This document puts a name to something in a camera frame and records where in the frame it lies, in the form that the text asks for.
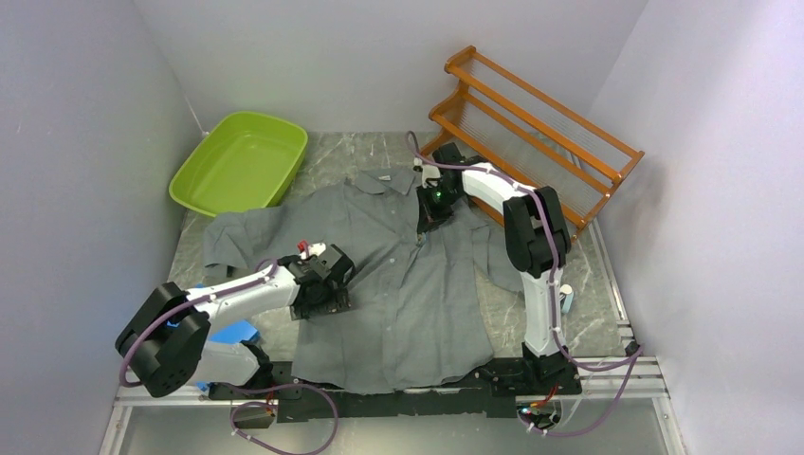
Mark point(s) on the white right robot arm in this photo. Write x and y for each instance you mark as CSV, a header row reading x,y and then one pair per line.
x,y
536,236

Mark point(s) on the blue flat pad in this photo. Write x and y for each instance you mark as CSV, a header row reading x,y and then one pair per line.
x,y
232,333

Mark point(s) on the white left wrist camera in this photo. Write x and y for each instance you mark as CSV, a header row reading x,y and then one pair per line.
x,y
307,250

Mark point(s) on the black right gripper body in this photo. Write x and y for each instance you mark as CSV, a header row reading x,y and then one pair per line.
x,y
437,202

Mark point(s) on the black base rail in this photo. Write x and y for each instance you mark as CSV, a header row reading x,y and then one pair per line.
x,y
494,390

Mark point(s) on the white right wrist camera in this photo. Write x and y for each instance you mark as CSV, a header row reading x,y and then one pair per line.
x,y
430,175

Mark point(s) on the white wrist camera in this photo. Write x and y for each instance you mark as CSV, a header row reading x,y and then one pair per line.
x,y
307,250
430,175

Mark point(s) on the small light blue clip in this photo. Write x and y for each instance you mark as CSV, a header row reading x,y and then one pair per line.
x,y
566,295

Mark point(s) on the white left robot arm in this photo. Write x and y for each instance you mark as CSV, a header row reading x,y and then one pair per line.
x,y
168,343

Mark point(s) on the orange wooden rack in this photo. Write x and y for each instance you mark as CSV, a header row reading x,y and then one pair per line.
x,y
531,136

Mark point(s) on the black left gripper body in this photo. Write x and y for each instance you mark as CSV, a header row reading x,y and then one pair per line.
x,y
330,300

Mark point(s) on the green plastic tub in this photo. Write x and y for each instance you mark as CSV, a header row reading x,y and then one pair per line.
x,y
247,161

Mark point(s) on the grey button-up shirt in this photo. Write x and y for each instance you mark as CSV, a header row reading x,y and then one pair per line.
x,y
415,318

